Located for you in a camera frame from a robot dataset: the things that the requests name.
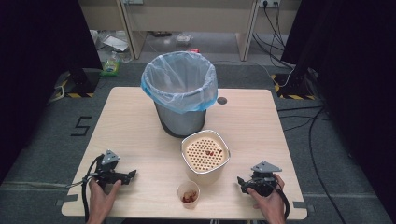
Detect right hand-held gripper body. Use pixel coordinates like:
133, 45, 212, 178
245, 161, 283, 198

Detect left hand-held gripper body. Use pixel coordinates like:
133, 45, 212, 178
92, 149, 128, 189

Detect person's right hand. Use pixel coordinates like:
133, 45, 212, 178
247, 173, 287, 219

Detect person's left hand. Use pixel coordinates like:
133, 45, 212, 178
88, 178, 122, 218

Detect beige container with perforated strainer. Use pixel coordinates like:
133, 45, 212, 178
180, 129, 232, 186

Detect clear plastic cup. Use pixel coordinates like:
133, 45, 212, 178
176, 180, 201, 210

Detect red food scraps in cup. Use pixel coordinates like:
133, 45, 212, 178
181, 189, 199, 204

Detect grey metal trash bin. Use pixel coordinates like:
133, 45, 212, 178
153, 101, 207, 139

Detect blue plastic bin liner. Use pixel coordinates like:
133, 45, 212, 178
140, 50, 219, 115

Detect black stand base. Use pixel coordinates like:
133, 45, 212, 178
270, 68, 317, 101
49, 67, 101, 103

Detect black curtain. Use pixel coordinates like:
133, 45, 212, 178
0, 0, 103, 185
280, 0, 396, 223

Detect clear plastic bags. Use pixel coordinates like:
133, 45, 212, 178
89, 29, 134, 63

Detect clear plastic box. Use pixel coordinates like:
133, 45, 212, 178
175, 33, 193, 45

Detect beige wooden desk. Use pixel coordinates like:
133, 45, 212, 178
78, 0, 302, 63

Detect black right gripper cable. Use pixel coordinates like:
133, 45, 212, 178
274, 182, 290, 220

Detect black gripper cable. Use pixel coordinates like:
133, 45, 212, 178
274, 182, 290, 220
80, 153, 106, 224

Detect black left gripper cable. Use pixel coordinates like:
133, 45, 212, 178
80, 153, 106, 224

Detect grey thin gripper cable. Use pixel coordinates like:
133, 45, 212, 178
65, 175, 97, 189

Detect black floor cables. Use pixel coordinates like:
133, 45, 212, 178
276, 105, 347, 224

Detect white floor cable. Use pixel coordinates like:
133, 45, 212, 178
214, 59, 295, 89

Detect black power cables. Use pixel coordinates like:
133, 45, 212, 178
251, 2, 297, 70

